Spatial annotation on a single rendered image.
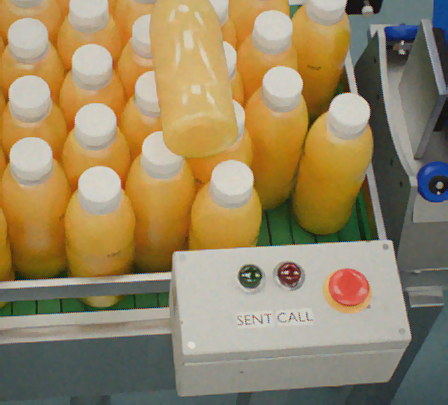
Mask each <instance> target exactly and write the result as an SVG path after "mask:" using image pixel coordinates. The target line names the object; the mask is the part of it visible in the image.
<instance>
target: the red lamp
mask: <svg viewBox="0 0 448 405"><path fill-rule="evenodd" d="M277 277H278V279H279V281H280V282H281V283H283V285H286V286H293V285H296V284H297V283H299V282H300V280H301V278H302V271H301V268H300V267H299V265H297V264H296V263H294V262H290V261H288V262H284V263H283V264H282V265H281V266H280V267H279V268H278V271H277Z"/></svg>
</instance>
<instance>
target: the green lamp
mask: <svg viewBox="0 0 448 405"><path fill-rule="evenodd" d="M237 280H238V282H239V283H240V284H241V285H242V286H243V287H246V288H255V287H257V286H259V285H260V283H261V280H262V273H261V271H260V268H259V267H258V266H257V265H254V264H246V265H244V266H242V267H241V268H240V269H239V271H238V273H237Z"/></svg>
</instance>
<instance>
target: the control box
mask: <svg viewBox="0 0 448 405"><path fill-rule="evenodd" d="M288 261H290V262H294V263H296V264H297V265H299V267H300V268H301V271H302V278H301V280H300V282H299V283H297V284H296V285H293V286H286V285H283V283H281V282H280V281H279V279H278V277H277V271H278V268H279V267H280V266H281V265H282V264H283V263H284V262H288ZM246 264H254V265H257V266H258V267H259V268H260V271H261V273H262V280H261V283H260V285H259V286H257V287H255V288H246V287H243V286H242V285H241V284H240V283H239V282H238V280H237V273H238V271H239V269H240V268H241V267H242V266H244V265H246ZM345 268H350V269H354V270H356V271H358V272H360V273H361V274H363V275H364V276H365V277H366V278H367V280H368V282H369V286H370V291H369V295H368V297H367V298H366V299H365V300H364V301H363V302H362V303H361V304H358V305H355V306H345V305H342V304H340V303H338V302H337V301H335V300H334V299H333V298H332V297H331V296H330V294H329V291H328V281H329V278H330V276H332V275H333V274H334V273H335V272H336V271H338V270H340V269H345ZM169 305H170V326H171V337H172V347H173V358H174V368H175V379H176V389H177V394H178V395H179V396H181V397H182V396H195V395H209V394H222V393H237V392H250V391H263V390H277V389H290V388H305V387H318V386H331V385H345V384H358V383H372V382H389V380H390V379H391V377H392V375H393V371H394V369H395V367H396V365H397V364H398V362H399V361H400V359H401V357H402V355H403V353H404V351H405V348H406V347H407V346H408V345H409V343H410V341H411V339H412V338H411V333H410V328H409V323H408V318H407V314H406V309H405V304H404V299H403V295H402V290H401V285H400V280H399V276H398V271H397V266H396V261H395V252H394V247H393V242H392V241H391V240H376V241H359V242H342V243H325V244H307V245H290V246H273V247H256V248H238V249H221V250H204V251H187V252H175V253H174V254H173V257H172V269H171V279H170V289H169ZM306 311H307V317H308V320H310V321H307V320H306V314H305V312H306ZM291 312H292V313H293V314H294V316H295V318H296V319H297V320H298V321H296V320H290V322H288V320H289V317H290V314H291ZM298 312H300V316H301V320H305V321H300V320H299V314H298ZM281 313H285V314H286V315H284V314H282V315H280V316H279V319H280V320H281V321H285V320H287V321H286V322H280V321H279V320H278V319H277V318H278V315H279V314H281ZM260 314H261V315H262V322H263V324H261V323H260V321H261V319H260ZM263 314H272V315H268V316H269V322H270V323H268V320H267V315H265V316H263ZM245 315H250V317H246V321H247V323H252V324H250V325H245V319H244V316H245ZM252 315H254V316H255V317H256V318H257V319H259V320H260V321H259V320H256V319H255V318H254V320H255V324H253V318H252ZM237 316H242V318H241V317H238V319H239V320H237ZM240 320H242V321H243V324H242V325H237V323H238V324H241V323H242V322H241V321H240Z"/></svg>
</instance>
